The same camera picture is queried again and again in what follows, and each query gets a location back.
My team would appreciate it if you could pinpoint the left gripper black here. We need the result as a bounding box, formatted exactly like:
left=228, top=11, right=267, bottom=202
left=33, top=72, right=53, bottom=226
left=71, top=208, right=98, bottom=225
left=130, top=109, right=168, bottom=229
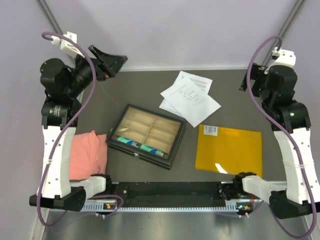
left=65, top=45, right=127, bottom=97

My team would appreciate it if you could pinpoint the right aluminium frame post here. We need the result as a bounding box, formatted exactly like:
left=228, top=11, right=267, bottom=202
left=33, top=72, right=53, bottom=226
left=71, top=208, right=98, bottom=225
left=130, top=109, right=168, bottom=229
left=262, top=0, right=306, bottom=66

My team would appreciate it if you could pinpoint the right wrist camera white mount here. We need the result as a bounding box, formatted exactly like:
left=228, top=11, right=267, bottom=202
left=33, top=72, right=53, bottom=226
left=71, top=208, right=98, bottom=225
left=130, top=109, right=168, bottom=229
left=264, top=47, right=296, bottom=75

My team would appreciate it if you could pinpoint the aluminium frame post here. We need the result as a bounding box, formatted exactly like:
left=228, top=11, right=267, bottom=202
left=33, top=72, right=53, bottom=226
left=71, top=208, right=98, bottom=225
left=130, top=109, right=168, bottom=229
left=35, top=0, right=63, bottom=35
left=262, top=0, right=306, bottom=66

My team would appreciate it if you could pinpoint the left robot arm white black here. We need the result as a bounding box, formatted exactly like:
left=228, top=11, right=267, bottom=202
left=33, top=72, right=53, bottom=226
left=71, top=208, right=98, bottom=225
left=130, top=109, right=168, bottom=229
left=29, top=45, right=128, bottom=212

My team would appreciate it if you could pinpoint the grey slotted cable duct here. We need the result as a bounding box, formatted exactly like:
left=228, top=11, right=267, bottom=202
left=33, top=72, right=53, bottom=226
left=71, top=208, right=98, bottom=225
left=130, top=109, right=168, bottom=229
left=80, top=201, right=253, bottom=213

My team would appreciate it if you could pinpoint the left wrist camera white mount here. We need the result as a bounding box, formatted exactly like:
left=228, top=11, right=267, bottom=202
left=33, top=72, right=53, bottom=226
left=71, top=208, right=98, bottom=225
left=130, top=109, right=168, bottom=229
left=51, top=31, right=85, bottom=60

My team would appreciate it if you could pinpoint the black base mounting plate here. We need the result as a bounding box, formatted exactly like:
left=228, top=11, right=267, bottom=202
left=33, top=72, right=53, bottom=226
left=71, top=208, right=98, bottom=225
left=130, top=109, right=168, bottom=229
left=106, top=181, right=239, bottom=207

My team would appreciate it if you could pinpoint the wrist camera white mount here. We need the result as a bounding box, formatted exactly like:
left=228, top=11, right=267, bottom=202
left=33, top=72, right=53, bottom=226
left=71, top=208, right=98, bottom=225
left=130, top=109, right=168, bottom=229
left=51, top=31, right=85, bottom=60
left=264, top=47, right=296, bottom=75

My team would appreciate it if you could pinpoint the teal tube left in box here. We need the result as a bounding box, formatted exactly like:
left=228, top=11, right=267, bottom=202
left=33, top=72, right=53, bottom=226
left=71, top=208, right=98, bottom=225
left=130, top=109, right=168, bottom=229
left=117, top=136, right=139, bottom=148

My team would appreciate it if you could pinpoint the left aluminium frame post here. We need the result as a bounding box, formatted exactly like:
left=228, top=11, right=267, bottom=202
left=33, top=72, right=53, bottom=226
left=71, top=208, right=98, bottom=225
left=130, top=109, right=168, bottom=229
left=35, top=0, right=63, bottom=35

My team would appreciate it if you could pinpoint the pink folded cloth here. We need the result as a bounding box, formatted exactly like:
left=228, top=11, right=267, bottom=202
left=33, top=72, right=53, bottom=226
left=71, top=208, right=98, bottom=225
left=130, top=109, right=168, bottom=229
left=69, top=130, right=108, bottom=181

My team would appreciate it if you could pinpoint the yellow plastic folder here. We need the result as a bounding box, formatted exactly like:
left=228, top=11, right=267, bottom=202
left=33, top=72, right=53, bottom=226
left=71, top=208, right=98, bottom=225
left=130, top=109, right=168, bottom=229
left=195, top=124, right=263, bottom=178

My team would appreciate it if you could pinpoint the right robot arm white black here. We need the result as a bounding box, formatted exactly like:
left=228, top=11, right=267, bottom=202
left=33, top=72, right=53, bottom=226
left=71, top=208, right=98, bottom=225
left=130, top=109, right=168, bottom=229
left=219, top=64, right=320, bottom=219

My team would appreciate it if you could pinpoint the black compartment display box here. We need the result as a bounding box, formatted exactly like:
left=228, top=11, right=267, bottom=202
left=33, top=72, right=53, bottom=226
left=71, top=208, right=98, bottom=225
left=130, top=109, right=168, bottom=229
left=106, top=103, right=186, bottom=170

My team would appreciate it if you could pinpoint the teal tube in box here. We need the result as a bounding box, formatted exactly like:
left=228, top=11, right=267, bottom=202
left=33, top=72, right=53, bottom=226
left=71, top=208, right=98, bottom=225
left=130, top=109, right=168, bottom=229
left=117, top=136, right=139, bottom=148
left=140, top=144, right=164, bottom=157

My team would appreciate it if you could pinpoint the teal tube right in box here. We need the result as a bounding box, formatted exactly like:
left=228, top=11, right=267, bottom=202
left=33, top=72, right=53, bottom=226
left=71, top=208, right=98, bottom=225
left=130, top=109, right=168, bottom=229
left=140, top=144, right=164, bottom=157

